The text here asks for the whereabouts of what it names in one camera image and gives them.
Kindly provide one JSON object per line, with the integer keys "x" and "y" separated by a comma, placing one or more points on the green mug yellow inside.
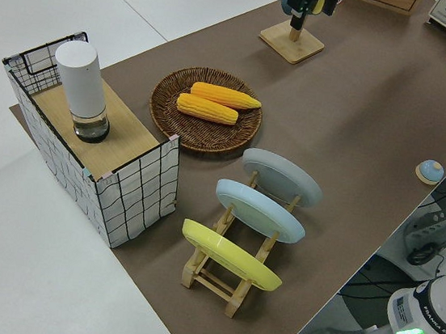
{"x": 318, "y": 4}

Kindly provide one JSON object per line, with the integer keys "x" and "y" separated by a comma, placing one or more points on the blue-grey mug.
{"x": 285, "y": 0}

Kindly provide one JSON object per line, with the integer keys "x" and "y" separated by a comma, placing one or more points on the wooden mug tree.
{"x": 291, "y": 45}

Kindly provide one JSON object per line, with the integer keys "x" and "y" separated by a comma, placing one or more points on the brown table mat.
{"x": 356, "y": 110}

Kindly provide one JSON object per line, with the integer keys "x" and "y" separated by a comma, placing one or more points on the yellow corn cob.
{"x": 205, "y": 108}
{"x": 223, "y": 95}

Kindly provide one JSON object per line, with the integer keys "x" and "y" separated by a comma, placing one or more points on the grey plate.
{"x": 279, "y": 174}

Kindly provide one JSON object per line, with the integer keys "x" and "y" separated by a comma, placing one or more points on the brown wicker basket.
{"x": 202, "y": 136}

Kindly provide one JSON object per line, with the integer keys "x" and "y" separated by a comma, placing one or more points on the blue bell on wooden base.
{"x": 431, "y": 170}

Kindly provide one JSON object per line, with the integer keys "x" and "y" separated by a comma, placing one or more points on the light blue plate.
{"x": 258, "y": 212}

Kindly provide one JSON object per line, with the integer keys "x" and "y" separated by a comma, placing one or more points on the grey power strip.
{"x": 427, "y": 230}

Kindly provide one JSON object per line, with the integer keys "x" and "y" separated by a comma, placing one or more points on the white cylinder with clear base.
{"x": 80, "y": 84}

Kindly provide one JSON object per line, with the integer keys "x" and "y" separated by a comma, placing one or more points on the yellow plate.
{"x": 228, "y": 255}

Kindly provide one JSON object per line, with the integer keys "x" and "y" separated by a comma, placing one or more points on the grid-pattern box with wood top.
{"x": 137, "y": 201}

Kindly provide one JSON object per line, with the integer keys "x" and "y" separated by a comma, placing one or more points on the wooden plate rack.
{"x": 212, "y": 286}

